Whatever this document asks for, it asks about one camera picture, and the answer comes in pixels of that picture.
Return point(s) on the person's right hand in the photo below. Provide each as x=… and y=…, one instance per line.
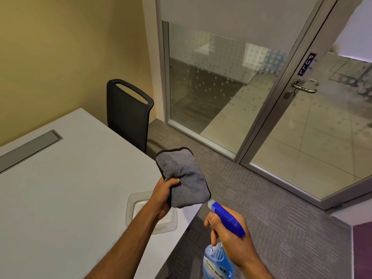
x=238, y=249

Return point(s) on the person's left hand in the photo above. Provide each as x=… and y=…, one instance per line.
x=159, y=200

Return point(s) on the blue spray bottle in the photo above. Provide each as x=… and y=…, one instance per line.
x=229, y=222

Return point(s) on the grey orange microfibre cloth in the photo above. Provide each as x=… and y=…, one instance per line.
x=186, y=174

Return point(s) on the glass door with metal frame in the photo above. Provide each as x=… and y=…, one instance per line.
x=319, y=136

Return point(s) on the person's left forearm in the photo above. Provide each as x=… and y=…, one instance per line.
x=125, y=249

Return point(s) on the person's right forearm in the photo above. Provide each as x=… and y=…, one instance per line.
x=258, y=273

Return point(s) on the blue PULL sign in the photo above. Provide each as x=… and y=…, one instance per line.
x=306, y=64

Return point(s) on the clear plastic container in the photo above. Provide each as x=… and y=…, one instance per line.
x=136, y=200

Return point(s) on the black office chair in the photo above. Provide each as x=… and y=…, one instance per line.
x=128, y=116

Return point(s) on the fixed glass partition panel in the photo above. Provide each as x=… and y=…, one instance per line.
x=203, y=98

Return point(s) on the pack of water bottles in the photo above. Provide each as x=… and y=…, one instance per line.
x=274, y=60

